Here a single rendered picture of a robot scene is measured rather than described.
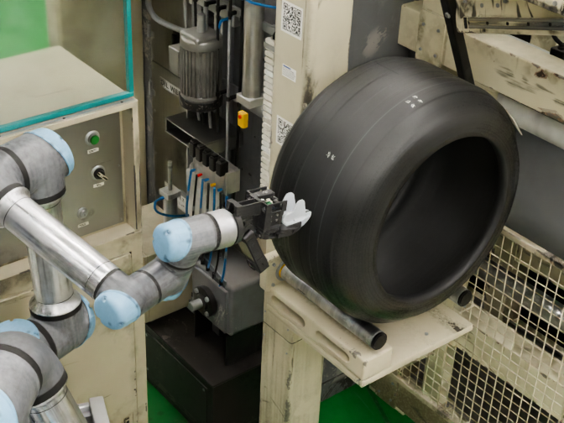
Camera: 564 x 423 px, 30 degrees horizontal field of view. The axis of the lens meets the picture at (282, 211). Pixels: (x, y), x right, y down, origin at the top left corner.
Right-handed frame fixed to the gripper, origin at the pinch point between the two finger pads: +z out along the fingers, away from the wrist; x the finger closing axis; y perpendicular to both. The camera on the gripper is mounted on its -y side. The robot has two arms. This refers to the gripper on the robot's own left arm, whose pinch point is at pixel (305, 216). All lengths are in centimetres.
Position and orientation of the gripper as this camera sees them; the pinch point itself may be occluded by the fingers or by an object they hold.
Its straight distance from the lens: 217.9
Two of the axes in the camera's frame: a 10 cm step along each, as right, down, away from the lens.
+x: -6.1, -4.3, 6.6
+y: 1.3, -8.8, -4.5
